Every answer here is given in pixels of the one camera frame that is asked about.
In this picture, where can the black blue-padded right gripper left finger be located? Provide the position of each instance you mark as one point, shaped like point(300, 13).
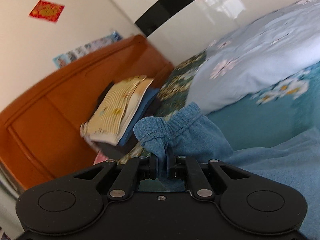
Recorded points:
point(148, 167)

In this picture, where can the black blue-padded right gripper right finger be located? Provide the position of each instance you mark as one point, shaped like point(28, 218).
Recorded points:
point(176, 165)

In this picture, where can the light blue fleece trousers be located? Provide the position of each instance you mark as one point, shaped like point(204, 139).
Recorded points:
point(294, 163)

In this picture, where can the dark brown folded garment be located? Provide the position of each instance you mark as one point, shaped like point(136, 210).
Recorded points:
point(115, 151)

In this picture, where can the pink patterned cloth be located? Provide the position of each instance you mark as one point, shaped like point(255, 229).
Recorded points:
point(100, 158)

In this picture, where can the yellow striped folded garment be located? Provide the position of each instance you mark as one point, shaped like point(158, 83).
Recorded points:
point(113, 116)

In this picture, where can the dark blue folded garment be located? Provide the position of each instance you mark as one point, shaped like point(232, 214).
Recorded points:
point(148, 107)

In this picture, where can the orange wooden headboard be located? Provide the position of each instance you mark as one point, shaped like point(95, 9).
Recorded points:
point(40, 130)

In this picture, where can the teal floral bed sheet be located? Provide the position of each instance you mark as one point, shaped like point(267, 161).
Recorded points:
point(264, 119)

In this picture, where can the white glossy wardrobe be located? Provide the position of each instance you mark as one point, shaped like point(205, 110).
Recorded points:
point(181, 28)

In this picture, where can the pale blue floral quilt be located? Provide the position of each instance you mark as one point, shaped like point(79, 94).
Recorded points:
point(257, 56)

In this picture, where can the row of photos on wall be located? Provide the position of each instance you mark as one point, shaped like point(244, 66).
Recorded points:
point(64, 59)

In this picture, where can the red paper wall decoration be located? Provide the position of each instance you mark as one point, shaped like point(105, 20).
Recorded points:
point(47, 11)

